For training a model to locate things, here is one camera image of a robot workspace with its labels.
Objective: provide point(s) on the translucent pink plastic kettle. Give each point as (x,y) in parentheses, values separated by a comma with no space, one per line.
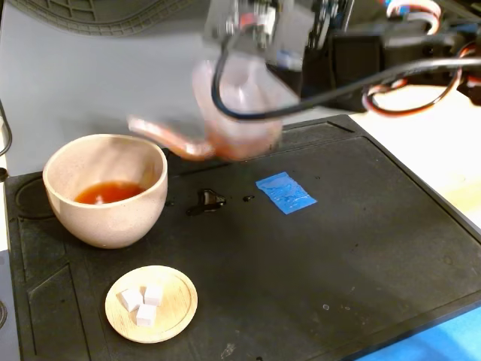
(240,143)

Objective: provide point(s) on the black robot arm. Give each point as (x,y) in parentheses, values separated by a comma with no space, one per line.
(413,49)

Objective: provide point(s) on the dark liquid puddle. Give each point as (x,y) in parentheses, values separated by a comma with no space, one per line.
(208,201)

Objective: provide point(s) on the beige speckled ceramic cup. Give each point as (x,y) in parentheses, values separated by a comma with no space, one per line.
(112,225)

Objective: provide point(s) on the blue tape piece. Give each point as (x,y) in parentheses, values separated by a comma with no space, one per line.
(287,193)

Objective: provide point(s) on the black work mat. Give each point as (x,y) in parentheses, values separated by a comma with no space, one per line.
(300,263)

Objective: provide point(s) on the dark grey patterned mat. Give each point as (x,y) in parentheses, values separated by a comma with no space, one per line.
(112,19)

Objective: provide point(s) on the round wooden coaster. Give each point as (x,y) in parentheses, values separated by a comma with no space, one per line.
(176,301)

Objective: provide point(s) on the white sugar cube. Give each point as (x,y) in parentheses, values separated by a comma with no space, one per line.
(131,299)
(146,316)
(153,295)

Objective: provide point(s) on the blue sheet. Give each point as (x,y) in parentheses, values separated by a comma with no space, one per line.
(432,338)

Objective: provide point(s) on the grey flat panel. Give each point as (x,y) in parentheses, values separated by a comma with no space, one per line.
(8,301)

